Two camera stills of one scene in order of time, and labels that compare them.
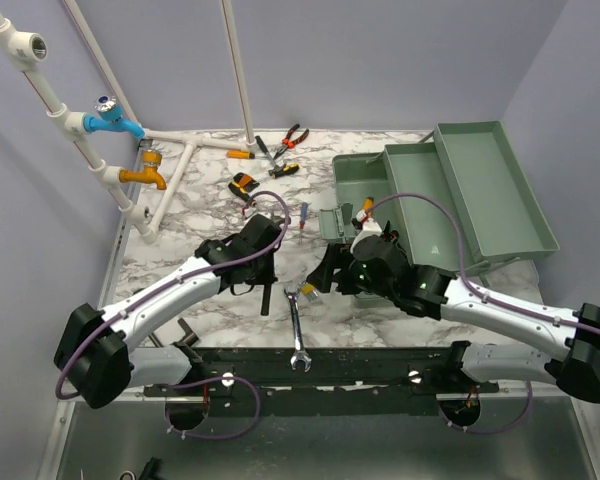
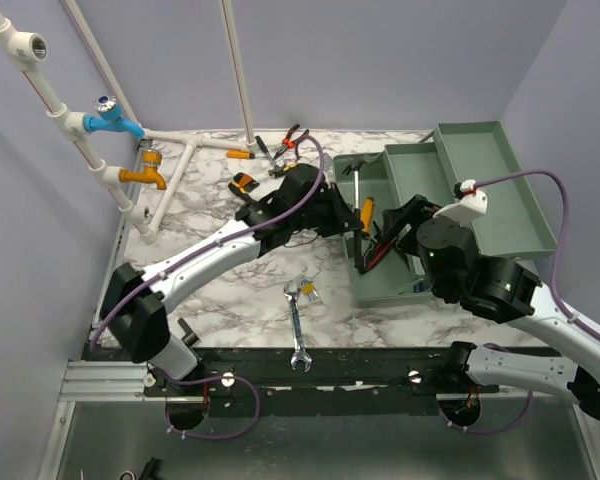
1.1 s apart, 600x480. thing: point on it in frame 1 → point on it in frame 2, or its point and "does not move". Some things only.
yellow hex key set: x=309 y=291 does not move
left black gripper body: x=263 y=270 → x=325 y=215
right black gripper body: x=358 y=282 → x=419 y=210
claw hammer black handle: x=265 y=303 → x=355 y=166
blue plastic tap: x=109 y=112 does not move
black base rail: x=390 y=380 does not move
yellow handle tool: x=368 y=204 does not move
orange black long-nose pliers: x=287 y=143 does not move
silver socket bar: x=190 y=338 does not move
